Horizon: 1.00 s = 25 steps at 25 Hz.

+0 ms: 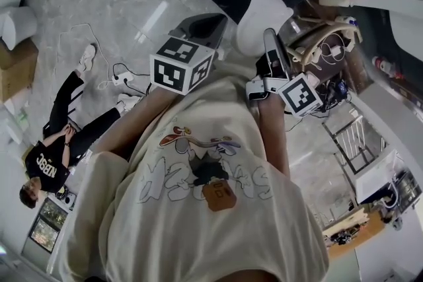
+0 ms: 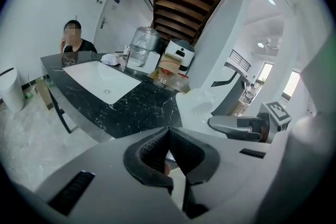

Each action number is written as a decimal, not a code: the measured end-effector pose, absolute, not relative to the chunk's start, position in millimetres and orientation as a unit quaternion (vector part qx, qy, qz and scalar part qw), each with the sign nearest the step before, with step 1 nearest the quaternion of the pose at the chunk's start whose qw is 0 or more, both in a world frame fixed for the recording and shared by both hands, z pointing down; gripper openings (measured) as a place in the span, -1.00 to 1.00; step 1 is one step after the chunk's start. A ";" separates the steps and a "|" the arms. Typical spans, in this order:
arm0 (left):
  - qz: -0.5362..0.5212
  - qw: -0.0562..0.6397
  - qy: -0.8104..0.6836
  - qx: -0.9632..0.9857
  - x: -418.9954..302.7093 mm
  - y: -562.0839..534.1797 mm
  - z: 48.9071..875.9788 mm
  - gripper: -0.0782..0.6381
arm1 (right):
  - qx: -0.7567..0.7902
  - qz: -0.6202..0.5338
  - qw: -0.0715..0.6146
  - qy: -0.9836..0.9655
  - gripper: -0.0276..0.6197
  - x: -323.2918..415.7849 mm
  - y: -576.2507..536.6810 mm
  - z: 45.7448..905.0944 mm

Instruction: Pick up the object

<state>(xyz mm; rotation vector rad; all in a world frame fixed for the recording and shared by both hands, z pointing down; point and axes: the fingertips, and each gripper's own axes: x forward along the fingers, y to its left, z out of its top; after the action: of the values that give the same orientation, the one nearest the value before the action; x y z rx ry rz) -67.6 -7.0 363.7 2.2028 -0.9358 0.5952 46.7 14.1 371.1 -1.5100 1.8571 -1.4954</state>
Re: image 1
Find wooden board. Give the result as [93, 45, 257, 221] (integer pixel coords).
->
[322, 207, 395, 244]

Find beige curved tubes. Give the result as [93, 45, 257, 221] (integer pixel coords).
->
[286, 16, 363, 67]

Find red and white can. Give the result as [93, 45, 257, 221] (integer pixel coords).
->
[372, 55, 404, 79]

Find white charger plug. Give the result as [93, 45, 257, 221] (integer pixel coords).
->
[330, 45, 345, 61]

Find person's right forearm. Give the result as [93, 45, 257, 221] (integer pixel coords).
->
[256, 94, 292, 176]

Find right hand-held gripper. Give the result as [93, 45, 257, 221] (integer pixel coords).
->
[245, 28, 324, 118]

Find white bear-shaped stool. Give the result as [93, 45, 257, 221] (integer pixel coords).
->
[235, 0, 294, 59]

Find white round stool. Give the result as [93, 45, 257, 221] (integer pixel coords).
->
[0, 5, 38, 51]

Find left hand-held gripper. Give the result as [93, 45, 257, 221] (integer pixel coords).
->
[149, 13, 229, 96]

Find white cable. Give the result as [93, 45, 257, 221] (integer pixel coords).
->
[58, 22, 115, 90]

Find black cable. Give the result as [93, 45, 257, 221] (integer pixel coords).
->
[112, 62, 152, 94]

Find computer monitor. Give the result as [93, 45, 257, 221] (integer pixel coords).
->
[27, 197, 69, 254]

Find white rectangular box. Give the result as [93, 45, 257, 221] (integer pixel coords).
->
[354, 149, 408, 205]

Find brown cardboard box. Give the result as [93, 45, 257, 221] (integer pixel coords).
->
[0, 38, 40, 104]

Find white power strip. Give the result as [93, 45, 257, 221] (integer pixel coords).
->
[112, 73, 135, 85]

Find person's cream printed t-shirt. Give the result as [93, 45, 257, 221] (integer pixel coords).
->
[58, 59, 331, 282]

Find metal frame rack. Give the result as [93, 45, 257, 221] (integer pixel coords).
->
[323, 104, 388, 176]

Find person's left forearm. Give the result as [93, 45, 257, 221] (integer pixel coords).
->
[95, 86, 180, 160]

